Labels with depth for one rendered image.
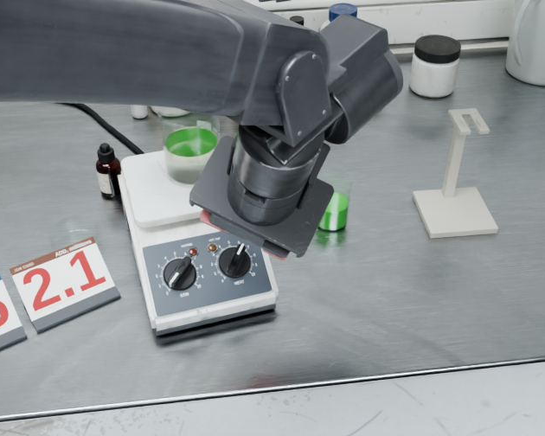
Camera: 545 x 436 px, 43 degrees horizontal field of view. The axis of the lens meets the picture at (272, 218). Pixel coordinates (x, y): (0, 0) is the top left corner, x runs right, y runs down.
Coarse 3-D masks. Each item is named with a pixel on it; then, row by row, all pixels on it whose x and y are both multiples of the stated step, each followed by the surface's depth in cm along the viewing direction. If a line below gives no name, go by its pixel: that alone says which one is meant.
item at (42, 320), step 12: (12, 276) 70; (108, 276) 73; (96, 288) 73; (108, 288) 73; (24, 300) 70; (72, 300) 72; (84, 300) 72; (96, 300) 72; (108, 300) 72; (48, 312) 70; (60, 312) 70; (72, 312) 70; (36, 324) 69; (48, 324) 69
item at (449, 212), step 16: (448, 112) 77; (464, 112) 77; (464, 128) 74; (480, 128) 74; (464, 144) 79; (448, 160) 81; (448, 176) 82; (416, 192) 85; (432, 192) 85; (448, 192) 84; (464, 192) 85; (432, 208) 82; (448, 208) 82; (464, 208) 82; (480, 208) 82; (432, 224) 80; (448, 224) 80; (464, 224) 80; (480, 224) 80; (496, 224) 80
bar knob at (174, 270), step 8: (168, 264) 68; (176, 264) 68; (184, 264) 67; (168, 272) 68; (176, 272) 67; (184, 272) 67; (192, 272) 68; (168, 280) 68; (176, 280) 66; (184, 280) 68; (192, 280) 68; (176, 288) 68; (184, 288) 68
